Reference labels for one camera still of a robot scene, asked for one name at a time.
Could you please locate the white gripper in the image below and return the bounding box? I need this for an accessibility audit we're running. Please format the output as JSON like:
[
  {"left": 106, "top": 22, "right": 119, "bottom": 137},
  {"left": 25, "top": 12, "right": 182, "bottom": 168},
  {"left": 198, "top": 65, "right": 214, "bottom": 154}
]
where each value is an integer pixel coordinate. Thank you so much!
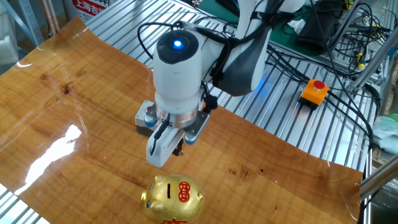
[{"left": 145, "top": 124, "right": 187, "bottom": 169}]

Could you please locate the grey red push button box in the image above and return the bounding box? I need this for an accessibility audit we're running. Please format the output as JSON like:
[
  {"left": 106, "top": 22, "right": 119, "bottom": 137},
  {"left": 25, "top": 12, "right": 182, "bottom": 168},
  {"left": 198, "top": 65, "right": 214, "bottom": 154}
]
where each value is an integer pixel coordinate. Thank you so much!
[{"left": 134, "top": 100, "right": 159, "bottom": 138}]

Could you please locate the gold piggy bank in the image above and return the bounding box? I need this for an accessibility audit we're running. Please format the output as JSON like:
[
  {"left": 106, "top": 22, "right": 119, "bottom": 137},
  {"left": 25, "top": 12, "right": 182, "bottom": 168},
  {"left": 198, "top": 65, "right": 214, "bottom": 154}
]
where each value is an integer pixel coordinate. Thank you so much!
[{"left": 140, "top": 173, "right": 205, "bottom": 224}]

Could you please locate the silver wrist module blue end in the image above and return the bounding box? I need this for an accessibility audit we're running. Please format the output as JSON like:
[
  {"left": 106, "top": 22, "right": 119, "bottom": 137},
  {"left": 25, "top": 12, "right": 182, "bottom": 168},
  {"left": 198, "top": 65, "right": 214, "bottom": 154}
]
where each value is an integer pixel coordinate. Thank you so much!
[
  {"left": 143, "top": 110, "right": 159, "bottom": 128},
  {"left": 183, "top": 111, "right": 210, "bottom": 146}
]

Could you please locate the wood grain vinyl mat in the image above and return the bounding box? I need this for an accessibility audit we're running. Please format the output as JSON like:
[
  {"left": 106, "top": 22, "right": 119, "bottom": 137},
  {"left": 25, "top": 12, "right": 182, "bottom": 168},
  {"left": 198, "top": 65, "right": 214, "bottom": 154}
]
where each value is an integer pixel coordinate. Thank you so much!
[{"left": 0, "top": 16, "right": 364, "bottom": 224}]

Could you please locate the orange emergency stop box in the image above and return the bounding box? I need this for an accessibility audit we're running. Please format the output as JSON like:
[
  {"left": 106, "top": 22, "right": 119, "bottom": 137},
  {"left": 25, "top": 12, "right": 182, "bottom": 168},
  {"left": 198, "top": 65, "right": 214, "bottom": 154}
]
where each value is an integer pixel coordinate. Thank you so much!
[{"left": 298, "top": 78, "right": 330, "bottom": 110}]

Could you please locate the green table mat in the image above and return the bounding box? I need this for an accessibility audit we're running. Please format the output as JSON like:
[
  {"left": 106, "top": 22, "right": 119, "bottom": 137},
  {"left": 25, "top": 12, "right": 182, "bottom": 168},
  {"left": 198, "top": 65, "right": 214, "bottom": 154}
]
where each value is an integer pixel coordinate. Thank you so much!
[{"left": 198, "top": 0, "right": 346, "bottom": 58}]

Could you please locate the red and white sign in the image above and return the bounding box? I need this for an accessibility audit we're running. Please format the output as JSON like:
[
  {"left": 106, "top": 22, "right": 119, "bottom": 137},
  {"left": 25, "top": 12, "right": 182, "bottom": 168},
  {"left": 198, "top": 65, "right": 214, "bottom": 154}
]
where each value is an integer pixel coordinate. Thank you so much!
[{"left": 72, "top": 0, "right": 110, "bottom": 23}]

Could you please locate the crumpled white tissue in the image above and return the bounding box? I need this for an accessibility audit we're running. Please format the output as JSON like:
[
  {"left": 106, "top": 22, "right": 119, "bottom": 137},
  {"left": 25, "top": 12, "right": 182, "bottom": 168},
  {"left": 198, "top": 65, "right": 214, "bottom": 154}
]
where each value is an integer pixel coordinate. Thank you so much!
[{"left": 286, "top": 18, "right": 307, "bottom": 35}]

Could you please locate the brown wooden rod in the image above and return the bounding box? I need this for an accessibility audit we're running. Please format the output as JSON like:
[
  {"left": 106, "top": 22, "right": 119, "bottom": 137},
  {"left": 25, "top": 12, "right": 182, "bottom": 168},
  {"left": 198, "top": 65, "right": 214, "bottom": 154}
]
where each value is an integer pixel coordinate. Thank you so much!
[
  {"left": 48, "top": 0, "right": 60, "bottom": 34},
  {"left": 39, "top": 0, "right": 57, "bottom": 37}
]

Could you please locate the black device case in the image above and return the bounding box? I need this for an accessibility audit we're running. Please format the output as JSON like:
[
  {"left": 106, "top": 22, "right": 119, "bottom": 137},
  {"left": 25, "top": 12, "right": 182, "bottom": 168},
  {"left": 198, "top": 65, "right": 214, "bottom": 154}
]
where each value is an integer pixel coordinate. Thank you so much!
[{"left": 295, "top": 0, "right": 340, "bottom": 52}]

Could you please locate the white plastic container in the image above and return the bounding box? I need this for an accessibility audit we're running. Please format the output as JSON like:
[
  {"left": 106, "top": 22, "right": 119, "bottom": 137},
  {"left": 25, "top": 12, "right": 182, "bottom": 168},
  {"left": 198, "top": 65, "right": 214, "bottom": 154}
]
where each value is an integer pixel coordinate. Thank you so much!
[{"left": 0, "top": 34, "right": 19, "bottom": 66}]

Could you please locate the yellow green screwdriver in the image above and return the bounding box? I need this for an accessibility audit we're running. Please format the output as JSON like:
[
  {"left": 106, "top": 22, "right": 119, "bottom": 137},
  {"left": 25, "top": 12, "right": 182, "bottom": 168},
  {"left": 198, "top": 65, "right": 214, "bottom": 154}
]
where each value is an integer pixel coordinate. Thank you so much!
[{"left": 355, "top": 52, "right": 366, "bottom": 70}]

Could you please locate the teal cloth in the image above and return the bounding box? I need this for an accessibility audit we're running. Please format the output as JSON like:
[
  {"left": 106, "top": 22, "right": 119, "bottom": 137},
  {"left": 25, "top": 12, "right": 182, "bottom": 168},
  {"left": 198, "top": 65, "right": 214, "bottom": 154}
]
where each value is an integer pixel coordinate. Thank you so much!
[{"left": 372, "top": 113, "right": 398, "bottom": 155}]

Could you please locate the clear plastic bag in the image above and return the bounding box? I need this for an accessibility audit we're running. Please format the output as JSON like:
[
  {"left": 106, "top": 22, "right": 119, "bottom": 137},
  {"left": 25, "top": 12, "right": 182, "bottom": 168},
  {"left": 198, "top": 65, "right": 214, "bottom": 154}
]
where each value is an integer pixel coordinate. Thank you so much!
[{"left": 371, "top": 179, "right": 398, "bottom": 224}]

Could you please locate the black gripper cable with plug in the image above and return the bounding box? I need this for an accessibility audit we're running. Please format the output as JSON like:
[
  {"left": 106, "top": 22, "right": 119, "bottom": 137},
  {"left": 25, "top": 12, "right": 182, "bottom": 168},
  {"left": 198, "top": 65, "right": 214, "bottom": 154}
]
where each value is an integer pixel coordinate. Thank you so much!
[{"left": 149, "top": 113, "right": 172, "bottom": 156}]

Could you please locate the black looping wrist cable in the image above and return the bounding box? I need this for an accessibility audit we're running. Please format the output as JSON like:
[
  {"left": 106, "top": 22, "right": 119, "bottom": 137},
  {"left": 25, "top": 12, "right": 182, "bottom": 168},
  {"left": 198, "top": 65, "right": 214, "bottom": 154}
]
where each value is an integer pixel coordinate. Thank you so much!
[{"left": 137, "top": 21, "right": 187, "bottom": 62}]

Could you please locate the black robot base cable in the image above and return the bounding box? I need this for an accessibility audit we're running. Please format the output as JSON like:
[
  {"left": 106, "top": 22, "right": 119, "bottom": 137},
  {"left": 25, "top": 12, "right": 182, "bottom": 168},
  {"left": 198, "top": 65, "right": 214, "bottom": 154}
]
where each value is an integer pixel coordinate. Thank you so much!
[{"left": 267, "top": 42, "right": 312, "bottom": 85}]

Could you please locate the black emergency stop cable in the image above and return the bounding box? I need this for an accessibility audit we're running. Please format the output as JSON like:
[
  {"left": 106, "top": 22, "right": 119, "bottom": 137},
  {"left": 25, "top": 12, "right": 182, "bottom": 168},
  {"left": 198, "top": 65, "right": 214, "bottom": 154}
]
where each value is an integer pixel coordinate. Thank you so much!
[{"left": 325, "top": 88, "right": 376, "bottom": 224}]

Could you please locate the blue-grey metal shelf frame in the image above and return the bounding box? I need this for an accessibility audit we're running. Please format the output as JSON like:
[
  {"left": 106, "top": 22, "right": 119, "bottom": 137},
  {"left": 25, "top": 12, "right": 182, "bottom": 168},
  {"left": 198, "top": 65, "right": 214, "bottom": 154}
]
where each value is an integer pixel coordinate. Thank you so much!
[{"left": 0, "top": 0, "right": 44, "bottom": 47}]

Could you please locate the aluminium profile post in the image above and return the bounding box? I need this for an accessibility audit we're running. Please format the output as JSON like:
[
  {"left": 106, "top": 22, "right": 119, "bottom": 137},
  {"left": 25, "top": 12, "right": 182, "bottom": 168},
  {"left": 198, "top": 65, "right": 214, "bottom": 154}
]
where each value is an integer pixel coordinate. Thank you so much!
[
  {"left": 349, "top": 30, "right": 398, "bottom": 94},
  {"left": 359, "top": 159, "right": 398, "bottom": 200},
  {"left": 325, "top": 0, "right": 363, "bottom": 58}
]

